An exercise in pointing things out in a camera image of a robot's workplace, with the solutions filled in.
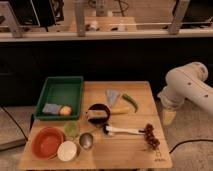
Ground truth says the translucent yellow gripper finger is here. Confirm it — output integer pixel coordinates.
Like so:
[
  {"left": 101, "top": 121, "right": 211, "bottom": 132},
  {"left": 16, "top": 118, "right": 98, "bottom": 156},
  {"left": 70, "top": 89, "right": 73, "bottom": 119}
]
[{"left": 163, "top": 109, "right": 176, "bottom": 125}]

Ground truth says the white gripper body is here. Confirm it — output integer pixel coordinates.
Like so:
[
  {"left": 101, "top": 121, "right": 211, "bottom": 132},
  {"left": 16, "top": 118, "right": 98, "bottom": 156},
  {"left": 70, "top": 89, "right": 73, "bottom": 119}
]
[{"left": 157, "top": 87, "right": 182, "bottom": 110}]

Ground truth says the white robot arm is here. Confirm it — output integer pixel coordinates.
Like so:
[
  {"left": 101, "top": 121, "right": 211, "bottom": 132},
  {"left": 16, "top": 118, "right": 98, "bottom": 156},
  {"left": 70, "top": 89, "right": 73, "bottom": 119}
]
[{"left": 157, "top": 62, "right": 213, "bottom": 125}]

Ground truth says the small metal cup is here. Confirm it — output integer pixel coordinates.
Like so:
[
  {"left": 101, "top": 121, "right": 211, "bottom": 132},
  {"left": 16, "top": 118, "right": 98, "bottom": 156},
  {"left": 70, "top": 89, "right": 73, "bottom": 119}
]
[{"left": 79, "top": 133, "right": 93, "bottom": 149}]

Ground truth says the dark red grapes bunch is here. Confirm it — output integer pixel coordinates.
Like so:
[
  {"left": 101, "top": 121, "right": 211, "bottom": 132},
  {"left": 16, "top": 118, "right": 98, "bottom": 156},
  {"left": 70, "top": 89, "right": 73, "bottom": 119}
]
[{"left": 144, "top": 124, "right": 160, "bottom": 149}]

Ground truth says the green chili pepper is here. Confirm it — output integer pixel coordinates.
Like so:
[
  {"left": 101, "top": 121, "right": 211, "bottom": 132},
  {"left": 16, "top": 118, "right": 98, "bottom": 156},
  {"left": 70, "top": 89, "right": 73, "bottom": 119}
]
[{"left": 122, "top": 93, "right": 138, "bottom": 113}]

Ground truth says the black bowl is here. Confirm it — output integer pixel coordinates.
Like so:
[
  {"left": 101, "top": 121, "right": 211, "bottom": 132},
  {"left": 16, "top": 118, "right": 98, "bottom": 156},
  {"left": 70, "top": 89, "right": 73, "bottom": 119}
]
[{"left": 86, "top": 103, "right": 110, "bottom": 125}]

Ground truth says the bread piece in bowl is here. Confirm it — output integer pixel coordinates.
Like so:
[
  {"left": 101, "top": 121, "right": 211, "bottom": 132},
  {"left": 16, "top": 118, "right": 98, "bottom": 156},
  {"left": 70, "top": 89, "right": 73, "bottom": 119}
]
[{"left": 87, "top": 112, "right": 107, "bottom": 120}]

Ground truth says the yellow orange fruit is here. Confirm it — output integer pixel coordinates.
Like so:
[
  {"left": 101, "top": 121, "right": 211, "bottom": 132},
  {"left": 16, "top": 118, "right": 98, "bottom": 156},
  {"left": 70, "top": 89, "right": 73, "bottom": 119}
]
[{"left": 59, "top": 106, "right": 72, "bottom": 116}]

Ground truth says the green plastic tray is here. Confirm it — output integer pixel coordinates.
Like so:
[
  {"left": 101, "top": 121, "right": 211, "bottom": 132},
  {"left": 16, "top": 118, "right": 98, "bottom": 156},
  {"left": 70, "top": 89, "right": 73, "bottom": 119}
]
[{"left": 34, "top": 76, "right": 84, "bottom": 121}]

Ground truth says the blue sponge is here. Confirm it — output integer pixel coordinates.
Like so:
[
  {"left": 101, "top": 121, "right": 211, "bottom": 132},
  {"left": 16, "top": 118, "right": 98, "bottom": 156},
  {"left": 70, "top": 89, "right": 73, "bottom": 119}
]
[{"left": 42, "top": 103, "right": 62, "bottom": 115}]

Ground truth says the orange red bowl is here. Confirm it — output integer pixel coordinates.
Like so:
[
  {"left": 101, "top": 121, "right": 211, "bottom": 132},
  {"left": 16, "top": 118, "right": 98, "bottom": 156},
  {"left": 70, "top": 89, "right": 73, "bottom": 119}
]
[{"left": 31, "top": 127, "right": 65, "bottom": 160}]

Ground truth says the black cable right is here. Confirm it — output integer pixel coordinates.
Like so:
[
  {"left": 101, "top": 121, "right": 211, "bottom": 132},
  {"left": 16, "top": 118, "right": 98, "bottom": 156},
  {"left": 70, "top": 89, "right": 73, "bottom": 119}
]
[{"left": 168, "top": 138, "right": 213, "bottom": 155}]

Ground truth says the black cable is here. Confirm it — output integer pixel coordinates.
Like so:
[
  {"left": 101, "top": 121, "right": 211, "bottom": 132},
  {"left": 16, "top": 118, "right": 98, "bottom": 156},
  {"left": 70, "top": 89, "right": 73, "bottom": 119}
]
[
  {"left": 168, "top": 138, "right": 213, "bottom": 155},
  {"left": 0, "top": 106, "right": 29, "bottom": 141}
]

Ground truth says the white handled brush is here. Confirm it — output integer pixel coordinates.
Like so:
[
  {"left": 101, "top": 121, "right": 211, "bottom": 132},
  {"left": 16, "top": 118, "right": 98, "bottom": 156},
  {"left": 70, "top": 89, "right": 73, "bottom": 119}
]
[{"left": 103, "top": 125, "right": 145, "bottom": 135}]

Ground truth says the black cable left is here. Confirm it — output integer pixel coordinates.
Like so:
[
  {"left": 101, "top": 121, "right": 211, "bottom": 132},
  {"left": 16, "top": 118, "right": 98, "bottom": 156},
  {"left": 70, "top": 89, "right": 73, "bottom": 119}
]
[{"left": 0, "top": 106, "right": 29, "bottom": 141}]

